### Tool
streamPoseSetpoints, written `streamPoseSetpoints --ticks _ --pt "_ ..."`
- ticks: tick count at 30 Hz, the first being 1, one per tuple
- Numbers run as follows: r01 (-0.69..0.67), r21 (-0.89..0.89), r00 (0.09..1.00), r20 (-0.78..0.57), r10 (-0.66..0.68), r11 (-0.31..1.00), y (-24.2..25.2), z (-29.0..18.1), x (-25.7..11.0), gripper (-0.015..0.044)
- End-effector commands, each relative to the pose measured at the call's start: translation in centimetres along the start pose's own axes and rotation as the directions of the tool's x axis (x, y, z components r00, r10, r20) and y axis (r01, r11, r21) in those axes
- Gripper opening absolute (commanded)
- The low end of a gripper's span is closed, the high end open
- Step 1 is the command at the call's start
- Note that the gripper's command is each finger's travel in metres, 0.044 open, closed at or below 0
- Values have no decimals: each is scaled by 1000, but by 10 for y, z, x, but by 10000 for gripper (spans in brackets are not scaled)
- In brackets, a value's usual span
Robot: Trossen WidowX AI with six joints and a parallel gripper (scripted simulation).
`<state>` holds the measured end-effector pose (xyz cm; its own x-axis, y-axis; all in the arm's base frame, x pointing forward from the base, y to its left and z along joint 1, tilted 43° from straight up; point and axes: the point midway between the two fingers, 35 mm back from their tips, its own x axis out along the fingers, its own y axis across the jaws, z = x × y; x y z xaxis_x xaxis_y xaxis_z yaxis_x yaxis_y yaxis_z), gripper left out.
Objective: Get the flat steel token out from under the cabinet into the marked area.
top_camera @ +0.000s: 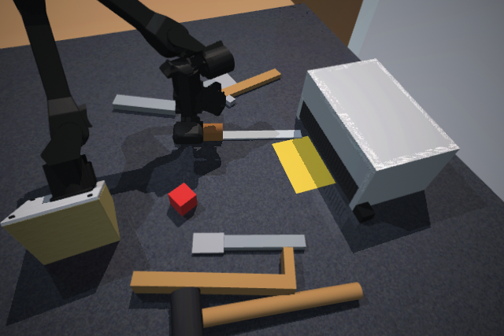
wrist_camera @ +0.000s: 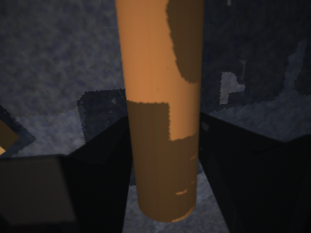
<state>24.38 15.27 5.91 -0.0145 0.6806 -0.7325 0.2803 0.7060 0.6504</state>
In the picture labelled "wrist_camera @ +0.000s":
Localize tan wooden stick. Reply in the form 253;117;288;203
0;119;19;155

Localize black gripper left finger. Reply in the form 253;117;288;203
0;116;133;233

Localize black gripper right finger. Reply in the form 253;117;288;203
198;112;311;233

